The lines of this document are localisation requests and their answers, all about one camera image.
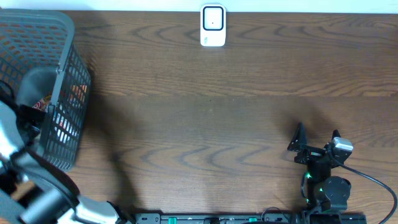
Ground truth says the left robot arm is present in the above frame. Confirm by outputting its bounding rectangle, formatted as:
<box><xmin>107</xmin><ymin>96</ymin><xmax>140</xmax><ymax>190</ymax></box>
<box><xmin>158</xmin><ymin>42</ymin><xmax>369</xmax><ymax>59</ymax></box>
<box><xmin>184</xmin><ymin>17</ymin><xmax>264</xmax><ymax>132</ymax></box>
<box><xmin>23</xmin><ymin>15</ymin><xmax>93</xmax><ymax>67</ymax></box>
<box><xmin>1</xmin><ymin>82</ymin><xmax>136</xmax><ymax>223</ymax></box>

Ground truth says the orange snack packet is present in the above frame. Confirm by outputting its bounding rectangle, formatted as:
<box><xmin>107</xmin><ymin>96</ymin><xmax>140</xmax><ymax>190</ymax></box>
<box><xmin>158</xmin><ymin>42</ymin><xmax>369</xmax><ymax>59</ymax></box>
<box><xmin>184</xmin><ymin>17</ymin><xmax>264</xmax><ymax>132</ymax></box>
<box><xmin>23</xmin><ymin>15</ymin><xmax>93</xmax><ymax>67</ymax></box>
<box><xmin>69</xmin><ymin>85</ymin><xmax>88</xmax><ymax>104</ymax></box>

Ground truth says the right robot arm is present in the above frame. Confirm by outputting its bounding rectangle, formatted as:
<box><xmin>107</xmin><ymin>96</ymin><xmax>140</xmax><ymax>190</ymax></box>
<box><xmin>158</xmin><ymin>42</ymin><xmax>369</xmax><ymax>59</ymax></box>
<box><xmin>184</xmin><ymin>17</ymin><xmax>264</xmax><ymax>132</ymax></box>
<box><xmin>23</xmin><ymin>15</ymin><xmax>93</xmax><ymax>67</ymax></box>
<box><xmin>287</xmin><ymin>123</ymin><xmax>354</xmax><ymax>213</ymax></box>

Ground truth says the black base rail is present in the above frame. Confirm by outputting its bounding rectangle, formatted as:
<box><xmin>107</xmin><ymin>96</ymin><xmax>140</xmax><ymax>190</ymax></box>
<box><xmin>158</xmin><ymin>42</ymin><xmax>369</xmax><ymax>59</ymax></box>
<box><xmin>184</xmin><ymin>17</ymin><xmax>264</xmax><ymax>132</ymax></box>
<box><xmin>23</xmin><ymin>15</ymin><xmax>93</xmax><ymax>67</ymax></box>
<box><xmin>133</xmin><ymin>211</ymin><xmax>367</xmax><ymax>224</ymax></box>

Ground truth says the red chocolate bar wrapper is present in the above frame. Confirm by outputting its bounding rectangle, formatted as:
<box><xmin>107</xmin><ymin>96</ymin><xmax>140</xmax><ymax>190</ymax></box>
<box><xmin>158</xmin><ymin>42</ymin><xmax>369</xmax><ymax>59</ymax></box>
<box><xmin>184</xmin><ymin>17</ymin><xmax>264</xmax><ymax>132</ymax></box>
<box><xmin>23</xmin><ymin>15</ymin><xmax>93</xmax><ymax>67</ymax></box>
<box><xmin>32</xmin><ymin>95</ymin><xmax>52</xmax><ymax>112</ymax></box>

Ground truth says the dark grey plastic basket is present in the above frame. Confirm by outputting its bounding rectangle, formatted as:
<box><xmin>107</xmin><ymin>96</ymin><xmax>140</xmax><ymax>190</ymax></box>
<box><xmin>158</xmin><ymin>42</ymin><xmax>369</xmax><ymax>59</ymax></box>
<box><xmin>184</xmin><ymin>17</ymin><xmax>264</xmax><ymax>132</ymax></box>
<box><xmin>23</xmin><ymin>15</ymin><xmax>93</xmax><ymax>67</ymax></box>
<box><xmin>1</xmin><ymin>9</ymin><xmax>91</xmax><ymax>172</ymax></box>

